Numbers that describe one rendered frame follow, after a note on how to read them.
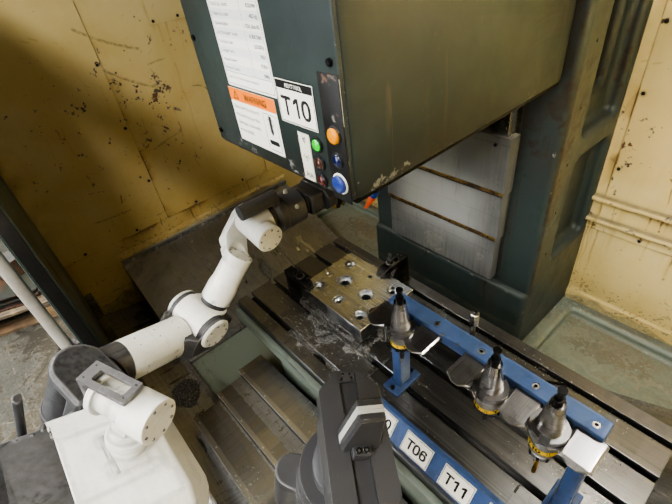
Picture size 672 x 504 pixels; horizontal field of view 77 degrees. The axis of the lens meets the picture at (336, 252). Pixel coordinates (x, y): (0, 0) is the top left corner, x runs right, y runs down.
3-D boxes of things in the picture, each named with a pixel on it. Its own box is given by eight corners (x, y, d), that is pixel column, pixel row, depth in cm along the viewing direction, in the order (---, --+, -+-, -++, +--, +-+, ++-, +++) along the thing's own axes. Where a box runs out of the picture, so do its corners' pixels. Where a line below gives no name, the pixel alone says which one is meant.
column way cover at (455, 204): (490, 283, 142) (511, 140, 110) (387, 231, 173) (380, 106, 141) (498, 276, 144) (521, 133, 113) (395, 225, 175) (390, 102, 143)
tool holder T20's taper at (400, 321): (415, 325, 90) (415, 303, 86) (398, 334, 89) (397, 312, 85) (402, 313, 93) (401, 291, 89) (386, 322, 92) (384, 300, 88)
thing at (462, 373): (465, 393, 78) (465, 390, 78) (442, 376, 82) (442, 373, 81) (487, 370, 81) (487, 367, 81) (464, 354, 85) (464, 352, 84)
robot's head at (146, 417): (141, 467, 58) (141, 419, 55) (86, 436, 61) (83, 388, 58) (174, 434, 64) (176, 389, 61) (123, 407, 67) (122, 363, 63)
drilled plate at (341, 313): (361, 342, 124) (360, 331, 121) (302, 296, 143) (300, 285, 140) (413, 300, 135) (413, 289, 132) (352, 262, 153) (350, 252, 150)
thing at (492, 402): (514, 395, 78) (516, 387, 76) (492, 414, 75) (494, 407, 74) (486, 373, 82) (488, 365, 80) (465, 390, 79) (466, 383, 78)
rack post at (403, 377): (397, 398, 113) (393, 324, 95) (382, 386, 117) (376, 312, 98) (421, 375, 118) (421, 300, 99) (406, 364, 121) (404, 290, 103)
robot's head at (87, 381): (128, 442, 59) (115, 412, 55) (83, 417, 62) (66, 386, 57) (160, 406, 64) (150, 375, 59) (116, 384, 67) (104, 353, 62)
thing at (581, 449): (588, 482, 64) (589, 480, 64) (554, 457, 68) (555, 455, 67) (608, 450, 67) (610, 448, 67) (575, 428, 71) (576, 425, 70)
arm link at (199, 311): (260, 275, 100) (224, 340, 104) (231, 252, 103) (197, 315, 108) (232, 277, 90) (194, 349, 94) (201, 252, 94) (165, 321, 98)
